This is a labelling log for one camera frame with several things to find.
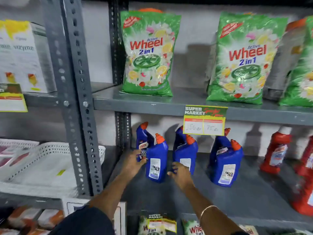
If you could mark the person's left hand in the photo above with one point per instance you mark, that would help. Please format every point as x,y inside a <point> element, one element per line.
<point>130,163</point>

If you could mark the white cardboard box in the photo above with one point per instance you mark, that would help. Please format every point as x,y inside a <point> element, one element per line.
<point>121,217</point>

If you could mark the dark shirt sleeve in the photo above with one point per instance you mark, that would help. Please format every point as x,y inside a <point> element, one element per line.
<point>83,223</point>

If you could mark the green floral detergent packet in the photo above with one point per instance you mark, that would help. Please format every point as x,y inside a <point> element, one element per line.
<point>244,58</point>
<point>193,228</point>
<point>143,230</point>
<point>302,80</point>
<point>149,53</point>
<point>249,230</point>

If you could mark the orange white packet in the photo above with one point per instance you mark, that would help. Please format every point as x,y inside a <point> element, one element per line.
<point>23,216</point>
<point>51,219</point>

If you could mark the person's left thumb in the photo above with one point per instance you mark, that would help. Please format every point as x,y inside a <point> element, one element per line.
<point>143,161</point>

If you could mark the person's right thumb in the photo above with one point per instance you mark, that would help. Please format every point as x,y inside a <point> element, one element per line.
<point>171,173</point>

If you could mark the white yellow carton box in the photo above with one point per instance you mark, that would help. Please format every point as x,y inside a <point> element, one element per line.
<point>29,58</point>
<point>3,53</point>

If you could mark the yellow green price tag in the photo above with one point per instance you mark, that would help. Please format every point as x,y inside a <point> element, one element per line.
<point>11,99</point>
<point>161,223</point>
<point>205,121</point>

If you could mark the person's right hand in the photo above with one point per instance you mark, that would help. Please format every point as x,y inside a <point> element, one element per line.
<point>183,177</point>

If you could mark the grey metal shelving rack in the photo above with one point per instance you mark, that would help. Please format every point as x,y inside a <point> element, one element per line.
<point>52,46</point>
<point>156,104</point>

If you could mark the blue toilet cleaner bottle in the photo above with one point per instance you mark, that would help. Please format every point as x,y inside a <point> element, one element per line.
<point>143,140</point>
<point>187,154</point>

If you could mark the row of blue bottles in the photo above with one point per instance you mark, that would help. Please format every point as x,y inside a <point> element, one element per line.
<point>226,163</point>

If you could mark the person's left forearm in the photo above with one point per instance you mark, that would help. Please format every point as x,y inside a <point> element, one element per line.
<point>111,190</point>

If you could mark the person's right forearm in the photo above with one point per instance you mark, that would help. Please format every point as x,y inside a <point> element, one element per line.
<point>210,212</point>

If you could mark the grey orange-topped packet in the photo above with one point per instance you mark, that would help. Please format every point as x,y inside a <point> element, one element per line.
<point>281,63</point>

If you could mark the red cleaner bottle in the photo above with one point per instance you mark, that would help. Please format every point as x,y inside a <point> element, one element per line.
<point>307,156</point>
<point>304,195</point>
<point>277,151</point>

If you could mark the white perforated plastic basket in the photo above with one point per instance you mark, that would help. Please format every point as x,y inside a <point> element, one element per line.
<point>14,144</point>
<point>41,166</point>

